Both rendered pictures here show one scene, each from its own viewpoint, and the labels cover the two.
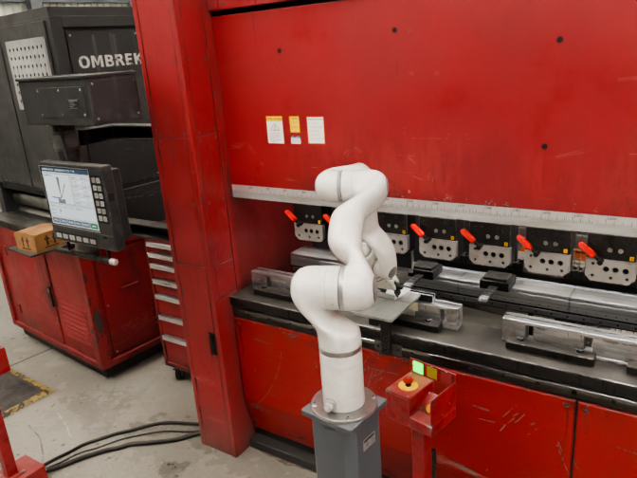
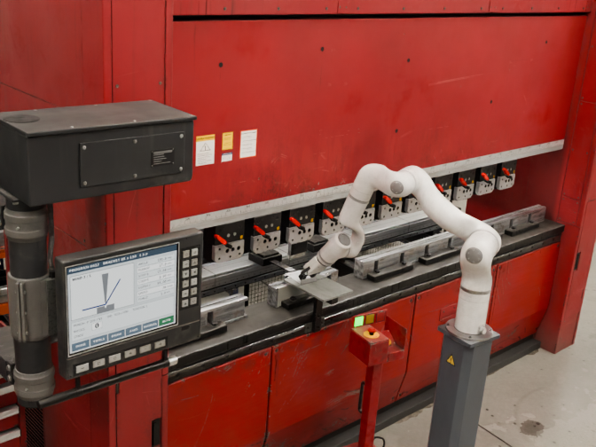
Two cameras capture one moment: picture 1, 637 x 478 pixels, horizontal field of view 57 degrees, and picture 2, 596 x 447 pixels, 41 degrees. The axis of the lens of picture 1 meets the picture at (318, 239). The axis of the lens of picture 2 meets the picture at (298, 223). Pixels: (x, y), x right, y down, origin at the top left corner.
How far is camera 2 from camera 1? 334 cm
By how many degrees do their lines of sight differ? 73
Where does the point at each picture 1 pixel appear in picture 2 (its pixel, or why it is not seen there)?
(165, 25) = (155, 38)
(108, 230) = (193, 315)
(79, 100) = (175, 150)
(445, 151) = (345, 144)
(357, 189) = (423, 181)
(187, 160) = (158, 207)
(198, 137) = not seen: hidden behind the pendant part
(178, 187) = not seen: hidden behind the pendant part
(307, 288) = (492, 249)
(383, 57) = (311, 71)
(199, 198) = not seen: hidden behind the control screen
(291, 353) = (224, 388)
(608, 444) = (426, 312)
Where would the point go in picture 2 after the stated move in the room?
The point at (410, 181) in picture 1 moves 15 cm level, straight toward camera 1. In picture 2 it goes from (320, 175) to (352, 180)
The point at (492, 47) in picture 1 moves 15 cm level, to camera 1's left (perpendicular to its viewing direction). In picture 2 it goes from (377, 65) to (372, 69)
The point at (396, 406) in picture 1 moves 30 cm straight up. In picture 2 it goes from (379, 351) to (386, 290)
